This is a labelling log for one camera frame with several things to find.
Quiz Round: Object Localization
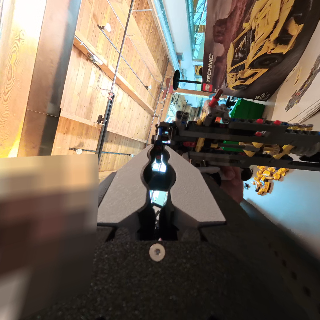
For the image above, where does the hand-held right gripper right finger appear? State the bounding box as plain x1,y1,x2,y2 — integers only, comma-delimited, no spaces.
162,146,227,233

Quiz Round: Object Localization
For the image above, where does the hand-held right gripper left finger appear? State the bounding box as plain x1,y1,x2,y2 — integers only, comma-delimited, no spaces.
97,145,157,235

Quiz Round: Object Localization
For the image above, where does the grey lego chassis assembly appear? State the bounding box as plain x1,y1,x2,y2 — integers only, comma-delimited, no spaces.
151,89,320,173

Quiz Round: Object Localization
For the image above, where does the pile of yellow lego pieces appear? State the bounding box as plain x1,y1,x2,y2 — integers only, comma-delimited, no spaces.
251,165,290,196

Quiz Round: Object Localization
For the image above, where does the lego instruction booklet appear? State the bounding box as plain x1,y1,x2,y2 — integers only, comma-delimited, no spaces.
271,54,320,130

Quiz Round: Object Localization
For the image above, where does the dark lego set box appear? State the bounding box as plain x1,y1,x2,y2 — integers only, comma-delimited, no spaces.
201,0,320,102

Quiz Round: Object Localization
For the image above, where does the person's left hand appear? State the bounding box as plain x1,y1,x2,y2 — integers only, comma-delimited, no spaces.
221,166,245,203

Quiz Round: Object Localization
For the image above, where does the green plastic bin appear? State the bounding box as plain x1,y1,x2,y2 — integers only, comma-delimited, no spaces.
222,98,266,151

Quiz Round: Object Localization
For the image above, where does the silver ventilation duct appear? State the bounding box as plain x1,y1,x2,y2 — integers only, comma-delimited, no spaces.
149,0,181,66

